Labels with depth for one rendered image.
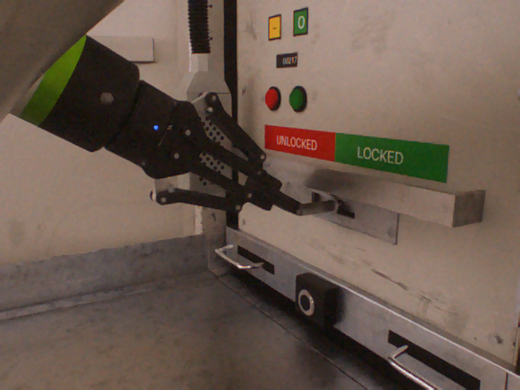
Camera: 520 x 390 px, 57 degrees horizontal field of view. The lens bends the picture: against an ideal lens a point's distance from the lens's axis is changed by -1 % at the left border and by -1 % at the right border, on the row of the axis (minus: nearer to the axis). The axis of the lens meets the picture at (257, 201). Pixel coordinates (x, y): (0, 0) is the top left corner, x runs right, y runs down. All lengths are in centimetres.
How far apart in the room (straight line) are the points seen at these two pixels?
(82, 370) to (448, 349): 39
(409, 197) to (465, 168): 5
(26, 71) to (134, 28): 69
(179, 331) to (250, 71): 39
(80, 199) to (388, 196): 59
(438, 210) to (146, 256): 50
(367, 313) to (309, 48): 32
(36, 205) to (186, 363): 46
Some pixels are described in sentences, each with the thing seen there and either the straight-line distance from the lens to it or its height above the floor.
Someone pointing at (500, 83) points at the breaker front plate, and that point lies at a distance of 44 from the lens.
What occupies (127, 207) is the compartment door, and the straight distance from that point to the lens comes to 90.
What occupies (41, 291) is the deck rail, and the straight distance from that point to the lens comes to 77.
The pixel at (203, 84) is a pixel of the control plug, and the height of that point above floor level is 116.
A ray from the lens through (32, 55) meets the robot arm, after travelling 17.
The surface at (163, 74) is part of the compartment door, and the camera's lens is 87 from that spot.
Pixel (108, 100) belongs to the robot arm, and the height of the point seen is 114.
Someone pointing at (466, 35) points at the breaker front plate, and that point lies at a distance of 46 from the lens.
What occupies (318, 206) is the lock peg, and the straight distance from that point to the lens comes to 57.
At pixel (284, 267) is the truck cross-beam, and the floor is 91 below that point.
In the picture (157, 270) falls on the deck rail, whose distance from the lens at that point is 81.
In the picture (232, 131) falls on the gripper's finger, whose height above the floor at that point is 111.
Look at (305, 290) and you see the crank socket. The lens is 61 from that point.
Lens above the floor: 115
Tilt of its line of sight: 13 degrees down
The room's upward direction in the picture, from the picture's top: straight up
